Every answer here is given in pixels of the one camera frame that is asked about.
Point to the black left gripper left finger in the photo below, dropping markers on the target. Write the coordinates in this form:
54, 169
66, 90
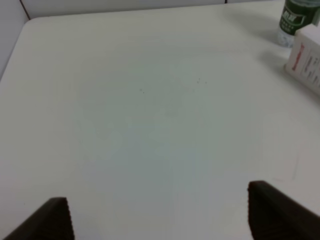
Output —
51, 221

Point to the clear water bottle green label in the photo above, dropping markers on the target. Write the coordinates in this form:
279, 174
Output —
295, 15

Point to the white rectangular carton box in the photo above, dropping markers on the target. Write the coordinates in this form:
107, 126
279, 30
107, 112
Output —
304, 59

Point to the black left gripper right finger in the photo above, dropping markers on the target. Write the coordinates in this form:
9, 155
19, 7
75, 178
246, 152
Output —
272, 215

